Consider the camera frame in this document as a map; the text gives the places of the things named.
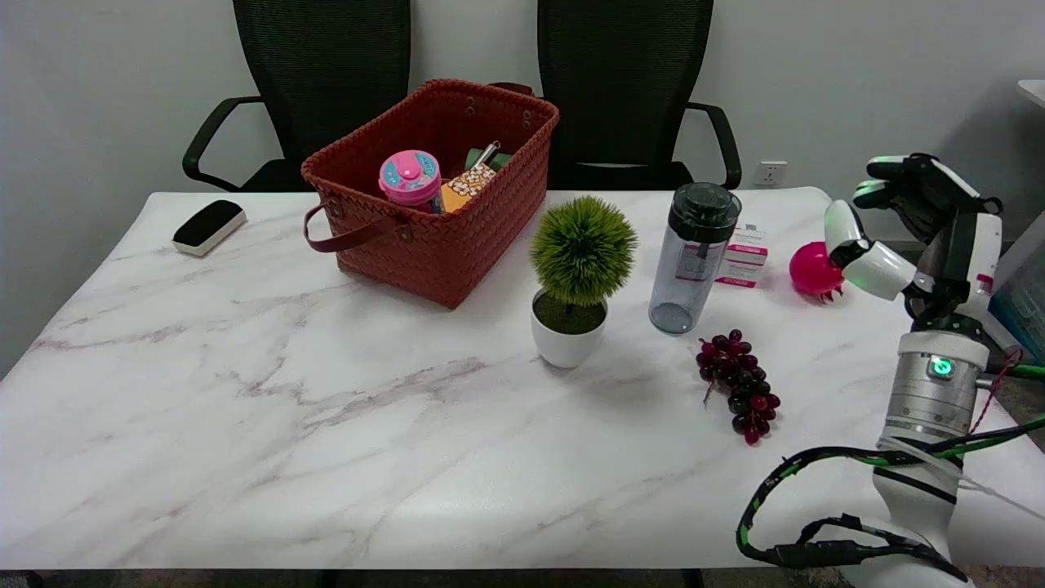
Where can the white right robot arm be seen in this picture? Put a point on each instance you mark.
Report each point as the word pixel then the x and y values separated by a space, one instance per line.
pixel 931 425

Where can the pink pomegranate toy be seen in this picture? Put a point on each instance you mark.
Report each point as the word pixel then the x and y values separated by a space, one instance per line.
pixel 812 271

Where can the black white board eraser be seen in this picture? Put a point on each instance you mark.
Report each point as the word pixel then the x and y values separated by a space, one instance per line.
pixel 209 226

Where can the pink lidded cup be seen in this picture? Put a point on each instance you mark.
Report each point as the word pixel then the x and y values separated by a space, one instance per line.
pixel 410 180

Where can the clear bottle with black lid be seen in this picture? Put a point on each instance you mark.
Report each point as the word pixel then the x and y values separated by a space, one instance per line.
pixel 692 257

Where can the pink white medicine box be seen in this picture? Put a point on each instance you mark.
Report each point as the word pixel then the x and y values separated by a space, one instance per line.
pixel 744 260

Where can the white side desk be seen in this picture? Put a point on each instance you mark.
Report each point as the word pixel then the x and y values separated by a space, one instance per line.
pixel 1024 245

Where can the red woven basket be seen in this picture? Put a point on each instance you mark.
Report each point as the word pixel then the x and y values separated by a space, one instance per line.
pixel 441 196

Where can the orange popcorn snack box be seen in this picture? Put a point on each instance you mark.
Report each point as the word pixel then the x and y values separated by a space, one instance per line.
pixel 465 187

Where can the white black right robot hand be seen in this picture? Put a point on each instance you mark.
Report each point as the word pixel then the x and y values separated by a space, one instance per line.
pixel 882 265

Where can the dark red grape bunch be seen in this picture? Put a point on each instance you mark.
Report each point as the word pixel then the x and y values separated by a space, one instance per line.
pixel 741 384

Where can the white wall power socket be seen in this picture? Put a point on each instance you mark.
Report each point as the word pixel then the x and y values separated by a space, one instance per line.
pixel 769 172

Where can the black mesh office chair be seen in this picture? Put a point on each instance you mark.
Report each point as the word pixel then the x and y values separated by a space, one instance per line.
pixel 318 90
pixel 629 90

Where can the green item with metal clip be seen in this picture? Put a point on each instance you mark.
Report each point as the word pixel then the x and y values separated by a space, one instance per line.
pixel 483 157

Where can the green plant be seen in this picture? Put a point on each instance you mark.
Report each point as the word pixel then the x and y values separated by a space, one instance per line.
pixel 574 278

